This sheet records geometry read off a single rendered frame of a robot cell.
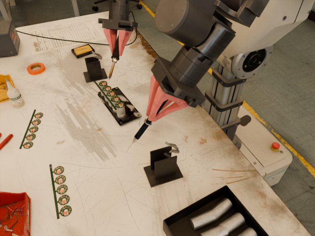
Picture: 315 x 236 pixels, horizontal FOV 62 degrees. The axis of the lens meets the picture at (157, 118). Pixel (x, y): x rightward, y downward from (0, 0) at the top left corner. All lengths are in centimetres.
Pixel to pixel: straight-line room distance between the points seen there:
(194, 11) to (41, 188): 52
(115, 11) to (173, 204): 53
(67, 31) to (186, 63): 91
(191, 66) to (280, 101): 176
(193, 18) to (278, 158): 112
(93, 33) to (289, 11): 77
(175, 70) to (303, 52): 246
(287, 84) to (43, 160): 197
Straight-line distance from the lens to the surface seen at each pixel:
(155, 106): 45
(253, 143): 142
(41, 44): 120
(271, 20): 80
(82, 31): 125
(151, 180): 64
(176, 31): 36
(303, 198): 166
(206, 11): 39
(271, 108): 206
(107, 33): 80
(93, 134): 75
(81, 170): 68
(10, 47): 114
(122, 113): 73
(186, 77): 42
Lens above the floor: 130
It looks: 45 degrees down
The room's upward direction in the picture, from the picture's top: straight up
